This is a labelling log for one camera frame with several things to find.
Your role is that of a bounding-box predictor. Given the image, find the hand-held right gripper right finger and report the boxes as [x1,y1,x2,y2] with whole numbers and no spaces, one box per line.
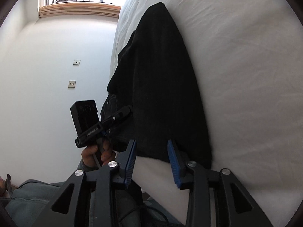
[167,139,275,227]

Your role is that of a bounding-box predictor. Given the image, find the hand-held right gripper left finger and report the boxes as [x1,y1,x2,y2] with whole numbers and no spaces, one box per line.
[32,139,142,227]

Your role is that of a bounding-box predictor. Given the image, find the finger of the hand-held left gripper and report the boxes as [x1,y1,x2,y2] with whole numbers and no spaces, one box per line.
[101,105,132,133]

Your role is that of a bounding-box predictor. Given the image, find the black pants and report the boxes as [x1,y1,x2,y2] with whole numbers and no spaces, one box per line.
[101,2,213,169]

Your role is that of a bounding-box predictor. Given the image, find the person's left forearm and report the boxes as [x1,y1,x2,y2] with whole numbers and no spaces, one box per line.
[77,158,105,179]

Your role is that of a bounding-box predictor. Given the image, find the person's left hand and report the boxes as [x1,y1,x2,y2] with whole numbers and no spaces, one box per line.
[81,139,117,169]

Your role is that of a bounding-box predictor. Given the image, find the person's grey clothing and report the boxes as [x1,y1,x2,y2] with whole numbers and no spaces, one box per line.
[5,179,147,227]

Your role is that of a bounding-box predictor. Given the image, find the white bed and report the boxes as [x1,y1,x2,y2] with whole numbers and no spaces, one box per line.
[109,0,300,227]

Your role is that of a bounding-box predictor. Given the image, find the beige curtain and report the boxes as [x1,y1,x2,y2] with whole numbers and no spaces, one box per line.
[38,3,122,19]

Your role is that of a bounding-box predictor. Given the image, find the black cable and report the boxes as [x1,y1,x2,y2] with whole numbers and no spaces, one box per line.
[118,203,171,227]

